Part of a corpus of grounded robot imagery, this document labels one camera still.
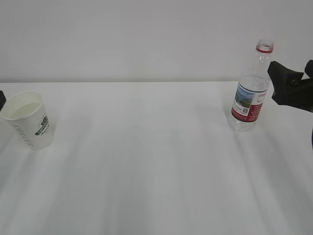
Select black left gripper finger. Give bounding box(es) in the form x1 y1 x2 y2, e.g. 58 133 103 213
0 91 6 110

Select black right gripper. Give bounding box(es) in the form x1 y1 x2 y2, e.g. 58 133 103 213
268 60 313 112

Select white paper cup green logo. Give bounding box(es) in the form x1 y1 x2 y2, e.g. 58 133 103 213
0 91 53 150

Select clear plastic water bottle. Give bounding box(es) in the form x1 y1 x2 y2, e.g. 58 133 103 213
228 39 274 132

